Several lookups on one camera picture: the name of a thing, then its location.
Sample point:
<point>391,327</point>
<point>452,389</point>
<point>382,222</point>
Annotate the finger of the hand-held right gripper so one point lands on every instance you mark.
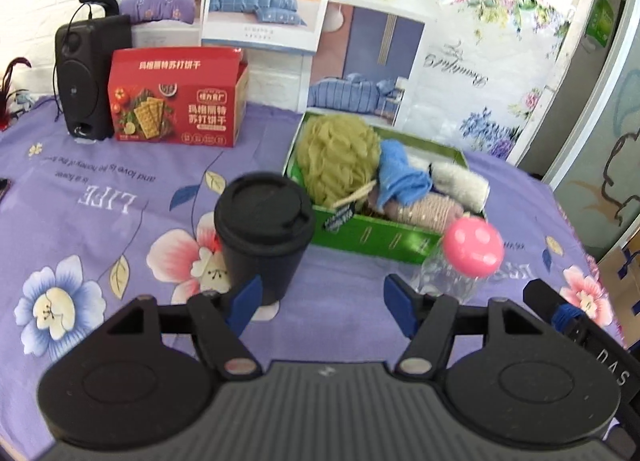
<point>540,293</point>

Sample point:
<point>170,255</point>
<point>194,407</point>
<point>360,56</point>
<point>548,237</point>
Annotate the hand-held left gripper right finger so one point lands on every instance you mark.
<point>400,306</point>

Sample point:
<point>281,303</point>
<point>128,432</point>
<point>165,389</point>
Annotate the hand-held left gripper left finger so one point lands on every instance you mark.
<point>247,301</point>

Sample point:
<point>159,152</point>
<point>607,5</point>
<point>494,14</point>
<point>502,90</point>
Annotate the dark blue yarn ball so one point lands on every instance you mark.
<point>567,315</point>

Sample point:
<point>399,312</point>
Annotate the green cardboard box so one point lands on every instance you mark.
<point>380,238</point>

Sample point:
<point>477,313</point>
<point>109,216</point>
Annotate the blue cloth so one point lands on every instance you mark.
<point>400,176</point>

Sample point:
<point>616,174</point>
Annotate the yellow-green bath pouf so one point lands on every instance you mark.
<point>337,156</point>

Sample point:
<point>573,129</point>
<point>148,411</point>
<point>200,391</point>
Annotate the black lidded cup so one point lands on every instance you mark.
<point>262,236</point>

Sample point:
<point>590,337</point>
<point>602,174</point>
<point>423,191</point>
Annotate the brown cardboard box blue print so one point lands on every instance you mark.
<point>622,281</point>

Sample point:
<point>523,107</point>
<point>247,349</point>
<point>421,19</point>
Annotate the clear bottle with pink lid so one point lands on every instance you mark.
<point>472,243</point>

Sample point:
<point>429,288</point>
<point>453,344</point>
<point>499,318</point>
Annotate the pink knitted roll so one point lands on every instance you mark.
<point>430,211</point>

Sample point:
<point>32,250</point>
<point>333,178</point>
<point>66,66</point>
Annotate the black tag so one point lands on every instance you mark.
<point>337,217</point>

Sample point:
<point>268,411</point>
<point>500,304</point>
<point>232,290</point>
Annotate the wooden stick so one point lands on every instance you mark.
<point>357,193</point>

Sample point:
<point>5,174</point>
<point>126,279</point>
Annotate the white fluffy cloth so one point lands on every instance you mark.
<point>462,183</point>

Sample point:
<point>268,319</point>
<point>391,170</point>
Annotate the glass door with drawing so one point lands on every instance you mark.
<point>600,151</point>

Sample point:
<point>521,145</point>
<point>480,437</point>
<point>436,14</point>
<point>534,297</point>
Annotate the purple floral tablecloth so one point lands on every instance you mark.
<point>100,211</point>

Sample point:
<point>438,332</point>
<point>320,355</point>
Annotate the red cracker box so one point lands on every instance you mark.
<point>175,101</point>

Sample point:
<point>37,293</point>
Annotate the bedroom poster with blue bed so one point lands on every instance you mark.
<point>365,66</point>

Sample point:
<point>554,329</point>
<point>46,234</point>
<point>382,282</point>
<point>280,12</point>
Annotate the small dark object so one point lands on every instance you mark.
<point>4,189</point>

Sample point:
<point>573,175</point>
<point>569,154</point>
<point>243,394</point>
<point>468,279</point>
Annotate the black speaker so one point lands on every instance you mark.
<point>85,81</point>

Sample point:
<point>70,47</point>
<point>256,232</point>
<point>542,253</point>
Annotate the green sticker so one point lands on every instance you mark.
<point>600,21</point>

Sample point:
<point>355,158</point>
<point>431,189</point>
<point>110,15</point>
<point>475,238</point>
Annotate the red feather ornament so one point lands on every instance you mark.
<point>7,91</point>

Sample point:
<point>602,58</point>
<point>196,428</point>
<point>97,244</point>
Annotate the floral wall cloth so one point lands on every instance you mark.
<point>475,16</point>

